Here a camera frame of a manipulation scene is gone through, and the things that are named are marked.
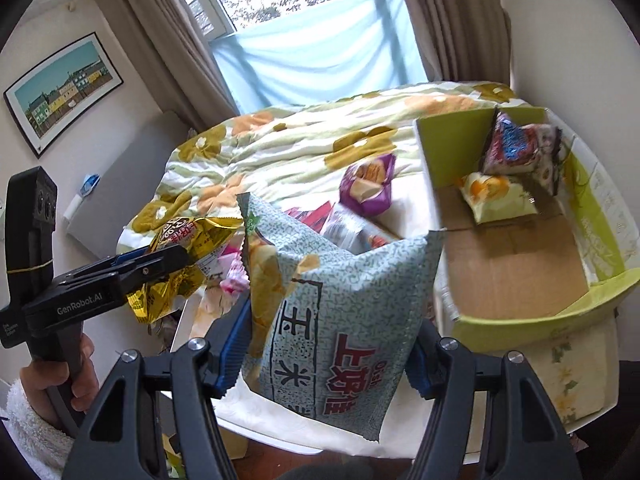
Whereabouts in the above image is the beige curtain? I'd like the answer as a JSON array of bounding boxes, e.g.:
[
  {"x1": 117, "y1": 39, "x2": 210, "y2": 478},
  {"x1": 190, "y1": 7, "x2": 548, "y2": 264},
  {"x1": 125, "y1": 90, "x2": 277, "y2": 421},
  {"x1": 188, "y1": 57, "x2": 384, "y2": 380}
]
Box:
[
  {"x1": 96, "y1": 0, "x2": 239, "y2": 131},
  {"x1": 405, "y1": 0, "x2": 511, "y2": 84}
]

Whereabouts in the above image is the framed houses picture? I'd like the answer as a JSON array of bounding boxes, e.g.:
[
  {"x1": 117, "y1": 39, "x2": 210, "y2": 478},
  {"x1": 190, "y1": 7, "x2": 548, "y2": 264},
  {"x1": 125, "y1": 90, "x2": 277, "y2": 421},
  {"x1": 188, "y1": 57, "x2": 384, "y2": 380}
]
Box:
[{"x1": 3, "y1": 32, "x2": 122, "y2": 158}]

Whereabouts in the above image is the pale yellow orange snack bag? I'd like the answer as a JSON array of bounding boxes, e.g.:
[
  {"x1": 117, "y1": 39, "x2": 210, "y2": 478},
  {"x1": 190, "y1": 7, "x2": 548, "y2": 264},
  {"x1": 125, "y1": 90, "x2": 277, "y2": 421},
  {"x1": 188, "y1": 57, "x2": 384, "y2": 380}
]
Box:
[{"x1": 457, "y1": 172, "x2": 538, "y2": 224}]

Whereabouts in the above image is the floral green orange quilt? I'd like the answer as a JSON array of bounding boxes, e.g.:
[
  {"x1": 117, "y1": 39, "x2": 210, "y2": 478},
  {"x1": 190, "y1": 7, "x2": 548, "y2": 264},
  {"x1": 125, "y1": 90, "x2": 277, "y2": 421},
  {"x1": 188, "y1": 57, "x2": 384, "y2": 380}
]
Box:
[{"x1": 116, "y1": 81, "x2": 525, "y2": 252}]

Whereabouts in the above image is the newspaper print Tatre bag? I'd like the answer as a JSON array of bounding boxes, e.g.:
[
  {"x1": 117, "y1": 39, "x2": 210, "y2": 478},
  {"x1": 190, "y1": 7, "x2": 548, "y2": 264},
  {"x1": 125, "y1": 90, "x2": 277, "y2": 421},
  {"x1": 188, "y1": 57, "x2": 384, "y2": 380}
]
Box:
[{"x1": 320, "y1": 203, "x2": 398, "y2": 255}]

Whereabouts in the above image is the dark red chocolate snack bag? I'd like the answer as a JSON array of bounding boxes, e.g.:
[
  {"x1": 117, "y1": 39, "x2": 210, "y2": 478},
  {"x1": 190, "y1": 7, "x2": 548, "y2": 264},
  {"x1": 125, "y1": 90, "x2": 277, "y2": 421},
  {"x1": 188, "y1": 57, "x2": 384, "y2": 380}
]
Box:
[{"x1": 478, "y1": 110, "x2": 561, "y2": 196}]

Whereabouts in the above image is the light blue window cloth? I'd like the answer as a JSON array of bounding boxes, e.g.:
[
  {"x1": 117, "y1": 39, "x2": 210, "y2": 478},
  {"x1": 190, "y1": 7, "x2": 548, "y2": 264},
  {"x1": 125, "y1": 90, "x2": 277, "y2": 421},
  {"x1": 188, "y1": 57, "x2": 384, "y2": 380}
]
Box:
[{"x1": 209, "y1": 0, "x2": 427, "y2": 114}]

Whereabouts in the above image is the gold chocolate snack bag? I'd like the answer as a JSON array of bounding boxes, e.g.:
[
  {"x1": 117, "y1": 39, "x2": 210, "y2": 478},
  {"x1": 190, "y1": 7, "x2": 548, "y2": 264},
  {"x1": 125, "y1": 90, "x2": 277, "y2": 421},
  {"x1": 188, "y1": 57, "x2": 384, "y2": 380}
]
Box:
[{"x1": 127, "y1": 217, "x2": 243, "y2": 324}]

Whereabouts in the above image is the pink white snack bag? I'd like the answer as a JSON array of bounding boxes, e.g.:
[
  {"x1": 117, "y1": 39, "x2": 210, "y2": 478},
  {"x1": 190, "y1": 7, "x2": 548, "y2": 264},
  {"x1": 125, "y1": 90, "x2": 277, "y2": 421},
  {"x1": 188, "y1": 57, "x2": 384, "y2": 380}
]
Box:
[{"x1": 205, "y1": 247, "x2": 250, "y2": 309}]

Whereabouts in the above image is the purple snack bag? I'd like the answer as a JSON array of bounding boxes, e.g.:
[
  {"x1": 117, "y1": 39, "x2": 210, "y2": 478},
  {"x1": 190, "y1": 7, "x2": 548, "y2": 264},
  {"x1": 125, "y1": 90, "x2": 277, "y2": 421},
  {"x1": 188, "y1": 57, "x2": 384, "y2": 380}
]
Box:
[{"x1": 340, "y1": 154, "x2": 396, "y2": 218}]

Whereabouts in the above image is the green cardboard box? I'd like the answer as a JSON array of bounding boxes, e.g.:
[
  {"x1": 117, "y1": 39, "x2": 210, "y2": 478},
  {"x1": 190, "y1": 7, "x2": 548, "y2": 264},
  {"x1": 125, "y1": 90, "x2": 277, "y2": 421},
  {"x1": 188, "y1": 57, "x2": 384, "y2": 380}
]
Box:
[{"x1": 414, "y1": 106, "x2": 639, "y2": 352}]

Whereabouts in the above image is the left hand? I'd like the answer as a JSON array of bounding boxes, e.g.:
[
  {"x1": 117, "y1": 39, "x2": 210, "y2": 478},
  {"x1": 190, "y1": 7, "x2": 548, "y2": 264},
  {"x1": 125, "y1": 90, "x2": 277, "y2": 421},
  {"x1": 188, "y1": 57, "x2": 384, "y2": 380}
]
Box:
[{"x1": 20, "y1": 334, "x2": 100, "y2": 429}]

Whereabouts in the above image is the beige curtain right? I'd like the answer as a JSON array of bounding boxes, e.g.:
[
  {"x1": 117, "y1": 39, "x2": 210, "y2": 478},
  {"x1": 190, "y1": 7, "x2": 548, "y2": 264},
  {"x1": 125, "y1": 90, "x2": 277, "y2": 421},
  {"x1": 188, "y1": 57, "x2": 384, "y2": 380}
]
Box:
[{"x1": 405, "y1": 0, "x2": 511, "y2": 84}]

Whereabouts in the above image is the beige curtain left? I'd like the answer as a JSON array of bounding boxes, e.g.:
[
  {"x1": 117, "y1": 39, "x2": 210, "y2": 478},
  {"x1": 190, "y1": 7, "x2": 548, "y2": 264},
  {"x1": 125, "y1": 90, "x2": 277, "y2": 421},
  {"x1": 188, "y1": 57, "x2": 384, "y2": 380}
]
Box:
[{"x1": 96, "y1": 0, "x2": 239, "y2": 131}]

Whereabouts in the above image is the blue white tube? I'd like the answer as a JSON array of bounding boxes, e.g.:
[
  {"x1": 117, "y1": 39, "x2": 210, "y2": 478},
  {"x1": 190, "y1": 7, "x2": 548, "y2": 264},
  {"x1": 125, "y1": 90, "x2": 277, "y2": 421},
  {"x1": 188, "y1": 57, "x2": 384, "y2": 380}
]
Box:
[{"x1": 63, "y1": 174, "x2": 101, "y2": 222}]

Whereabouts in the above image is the pink flat snack bag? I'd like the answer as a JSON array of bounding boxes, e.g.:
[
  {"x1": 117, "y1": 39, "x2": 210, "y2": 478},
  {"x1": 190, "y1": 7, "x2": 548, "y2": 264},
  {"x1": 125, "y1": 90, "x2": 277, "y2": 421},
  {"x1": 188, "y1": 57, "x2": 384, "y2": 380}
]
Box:
[{"x1": 286, "y1": 202, "x2": 333, "y2": 233}]

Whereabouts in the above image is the light green corn chip bag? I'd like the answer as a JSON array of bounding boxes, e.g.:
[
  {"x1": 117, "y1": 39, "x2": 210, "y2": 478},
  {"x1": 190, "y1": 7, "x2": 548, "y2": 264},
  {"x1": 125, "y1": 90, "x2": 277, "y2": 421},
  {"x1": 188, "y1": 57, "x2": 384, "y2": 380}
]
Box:
[{"x1": 236, "y1": 193, "x2": 444, "y2": 440}]

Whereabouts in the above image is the white fluffy left sleeve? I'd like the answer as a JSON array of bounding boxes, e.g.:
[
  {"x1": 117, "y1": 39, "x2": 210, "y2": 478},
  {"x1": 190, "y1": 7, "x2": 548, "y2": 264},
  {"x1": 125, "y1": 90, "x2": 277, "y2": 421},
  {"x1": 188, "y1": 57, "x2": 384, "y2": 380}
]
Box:
[{"x1": 1, "y1": 379, "x2": 74, "y2": 480}]

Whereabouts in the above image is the grey headboard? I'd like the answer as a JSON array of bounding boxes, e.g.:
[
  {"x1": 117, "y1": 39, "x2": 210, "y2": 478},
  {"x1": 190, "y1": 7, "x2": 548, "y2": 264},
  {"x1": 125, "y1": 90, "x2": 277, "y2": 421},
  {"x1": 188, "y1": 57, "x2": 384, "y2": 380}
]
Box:
[{"x1": 66, "y1": 112, "x2": 189, "y2": 259}]

